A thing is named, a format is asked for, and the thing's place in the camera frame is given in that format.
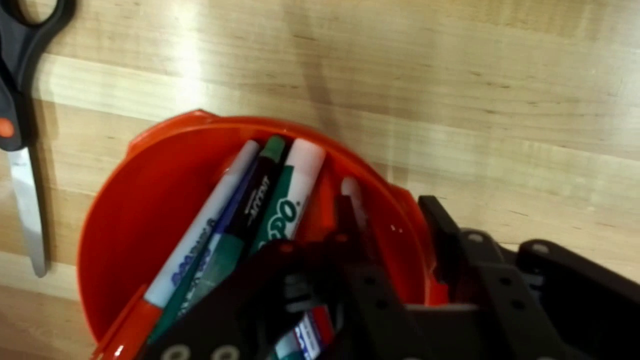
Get orange plastic cup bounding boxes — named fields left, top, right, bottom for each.
left=76, top=108, right=449, bottom=360

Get marker with white tip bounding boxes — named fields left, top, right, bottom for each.
left=338, top=174, right=370, bottom=237

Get marker with red blue label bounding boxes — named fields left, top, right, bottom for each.
left=271, top=302, right=338, bottom=360

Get black handled scissors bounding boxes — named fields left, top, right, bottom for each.
left=0, top=0, right=76, bottom=281

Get green Expo marker white cap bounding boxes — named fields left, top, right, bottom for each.
left=247, top=136, right=328, bottom=258

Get white marker red cap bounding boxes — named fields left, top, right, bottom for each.
left=107, top=139, right=262, bottom=360

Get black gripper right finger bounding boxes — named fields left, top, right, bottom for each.
left=416, top=195, right=640, bottom=360

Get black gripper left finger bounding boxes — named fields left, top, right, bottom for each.
left=139, top=228, right=416, bottom=360

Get black and green marker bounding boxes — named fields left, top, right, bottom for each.
left=145, top=135, right=290, bottom=346

